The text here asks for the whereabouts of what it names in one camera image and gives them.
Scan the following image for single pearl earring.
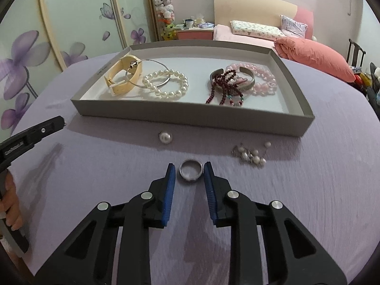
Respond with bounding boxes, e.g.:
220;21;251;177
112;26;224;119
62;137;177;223
158;131;173;146

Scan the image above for dark red bead bracelet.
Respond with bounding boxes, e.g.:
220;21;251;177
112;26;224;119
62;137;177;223
205;68;246;107

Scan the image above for white pearl bracelet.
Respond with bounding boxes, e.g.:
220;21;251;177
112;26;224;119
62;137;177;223
142;68;190;99

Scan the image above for person's left hand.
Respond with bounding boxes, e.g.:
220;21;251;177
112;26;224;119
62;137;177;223
0;171;24;233

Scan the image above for pink nightstand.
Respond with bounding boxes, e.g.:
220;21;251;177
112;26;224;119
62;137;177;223
177;25;215;41

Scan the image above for grey shallow cardboard tray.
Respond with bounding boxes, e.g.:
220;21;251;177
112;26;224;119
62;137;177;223
70;41;315;137

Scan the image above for salmon pink duvet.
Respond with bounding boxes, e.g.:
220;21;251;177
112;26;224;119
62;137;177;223
273;37;356;84

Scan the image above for clear tube of plush toys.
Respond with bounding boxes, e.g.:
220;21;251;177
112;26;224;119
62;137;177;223
152;0;176;41

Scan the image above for wardrobe with flower doors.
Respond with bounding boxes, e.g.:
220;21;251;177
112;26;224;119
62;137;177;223
0;0;158;135

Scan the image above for pearl cluster chain earrings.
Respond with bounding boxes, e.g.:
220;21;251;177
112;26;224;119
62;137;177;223
231;142;272;167

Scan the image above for dark wooden chair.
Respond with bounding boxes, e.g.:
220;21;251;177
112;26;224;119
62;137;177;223
347;38;366;66

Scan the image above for silver ring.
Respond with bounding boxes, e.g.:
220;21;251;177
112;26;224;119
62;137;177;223
179;159;204;182

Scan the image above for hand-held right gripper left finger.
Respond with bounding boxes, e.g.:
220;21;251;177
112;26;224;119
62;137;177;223
35;163;176;285

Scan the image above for beige and pink headboard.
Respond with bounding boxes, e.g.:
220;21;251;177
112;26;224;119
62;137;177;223
213;0;314;40

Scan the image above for cream yellow wrist watch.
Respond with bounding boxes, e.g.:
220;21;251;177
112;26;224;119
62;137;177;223
104;55;143;97

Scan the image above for white floral pillow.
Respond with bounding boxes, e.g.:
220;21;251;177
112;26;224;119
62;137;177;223
230;20;287;41

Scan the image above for red and yellow toys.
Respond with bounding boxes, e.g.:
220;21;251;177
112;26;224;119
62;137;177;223
353;66;372;87

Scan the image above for thin silver hoop bangle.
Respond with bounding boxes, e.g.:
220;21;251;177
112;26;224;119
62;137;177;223
125;59;172;89

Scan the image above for pink bead bracelet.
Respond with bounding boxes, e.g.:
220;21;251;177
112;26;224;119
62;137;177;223
225;62;277;97

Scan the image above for lilac printed pillow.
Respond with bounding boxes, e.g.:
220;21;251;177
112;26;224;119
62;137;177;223
280;14;308;38

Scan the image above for silver cuff bangle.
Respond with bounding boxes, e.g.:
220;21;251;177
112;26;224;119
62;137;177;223
209;65;256;91

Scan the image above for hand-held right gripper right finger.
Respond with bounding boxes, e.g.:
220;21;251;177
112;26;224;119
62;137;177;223
203;161;348;285

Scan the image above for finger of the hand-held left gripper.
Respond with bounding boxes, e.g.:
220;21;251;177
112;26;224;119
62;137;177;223
23;115;67;149

